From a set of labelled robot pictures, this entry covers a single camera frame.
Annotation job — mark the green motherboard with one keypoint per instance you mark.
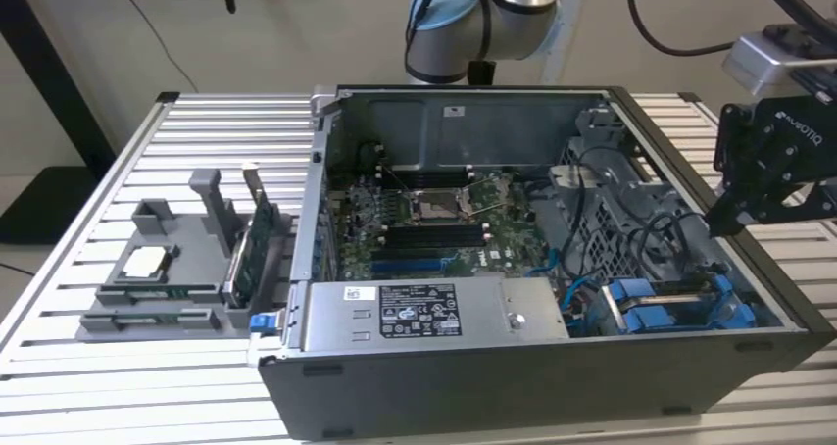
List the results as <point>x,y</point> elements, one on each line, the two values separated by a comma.
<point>503,229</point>

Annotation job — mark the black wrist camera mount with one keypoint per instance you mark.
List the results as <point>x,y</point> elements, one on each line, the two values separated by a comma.
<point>731,136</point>

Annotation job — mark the silver CPU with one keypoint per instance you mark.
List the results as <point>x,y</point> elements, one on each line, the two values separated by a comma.
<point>148,261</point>

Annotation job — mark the CPU socket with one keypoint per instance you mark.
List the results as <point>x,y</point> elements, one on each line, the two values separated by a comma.
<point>432,204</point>

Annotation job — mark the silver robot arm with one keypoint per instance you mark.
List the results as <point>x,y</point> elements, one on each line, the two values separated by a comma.
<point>517,28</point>

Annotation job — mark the black monitor stand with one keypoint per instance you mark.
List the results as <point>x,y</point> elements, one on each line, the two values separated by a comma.
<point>59,205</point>

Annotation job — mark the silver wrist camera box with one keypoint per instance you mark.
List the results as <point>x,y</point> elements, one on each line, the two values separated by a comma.
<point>758,58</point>

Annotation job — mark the hard disk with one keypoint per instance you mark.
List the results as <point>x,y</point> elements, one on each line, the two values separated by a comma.
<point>627,308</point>

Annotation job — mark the silver chipset heatsink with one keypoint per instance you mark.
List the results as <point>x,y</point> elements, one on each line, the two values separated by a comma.
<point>506,254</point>

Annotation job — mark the black RAM slot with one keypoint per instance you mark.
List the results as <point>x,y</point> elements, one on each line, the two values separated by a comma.
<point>428,173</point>
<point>428,167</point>
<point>434,239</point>
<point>434,233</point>
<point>428,183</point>
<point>434,227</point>
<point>434,246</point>
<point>428,178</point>

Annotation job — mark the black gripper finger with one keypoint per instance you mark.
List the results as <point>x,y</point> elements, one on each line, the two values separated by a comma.
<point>810,202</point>
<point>729,214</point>

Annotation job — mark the thin metal locking lever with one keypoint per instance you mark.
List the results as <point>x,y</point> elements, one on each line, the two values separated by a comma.
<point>399,179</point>

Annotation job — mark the green RAM stick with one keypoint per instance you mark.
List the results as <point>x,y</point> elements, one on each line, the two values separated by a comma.
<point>147,318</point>
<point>156,293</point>

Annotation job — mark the grey metal drive cage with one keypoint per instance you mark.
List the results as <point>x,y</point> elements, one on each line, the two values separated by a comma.
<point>601,239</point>

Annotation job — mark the green graphics card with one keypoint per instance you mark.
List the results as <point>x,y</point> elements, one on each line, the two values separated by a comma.
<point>251,249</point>

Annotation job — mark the grey parts rack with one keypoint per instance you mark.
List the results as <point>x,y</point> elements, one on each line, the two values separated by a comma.
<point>169,239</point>

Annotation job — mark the blue expansion slot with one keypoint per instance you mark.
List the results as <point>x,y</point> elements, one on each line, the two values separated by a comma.
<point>411,266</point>

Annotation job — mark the blue plastic case latch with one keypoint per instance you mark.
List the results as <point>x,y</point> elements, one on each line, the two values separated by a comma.
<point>263,323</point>

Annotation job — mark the silver power supply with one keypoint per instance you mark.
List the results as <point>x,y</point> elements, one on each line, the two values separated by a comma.
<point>424,312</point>

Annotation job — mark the black and grey PC case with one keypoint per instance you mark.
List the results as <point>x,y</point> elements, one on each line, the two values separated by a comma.
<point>458,391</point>

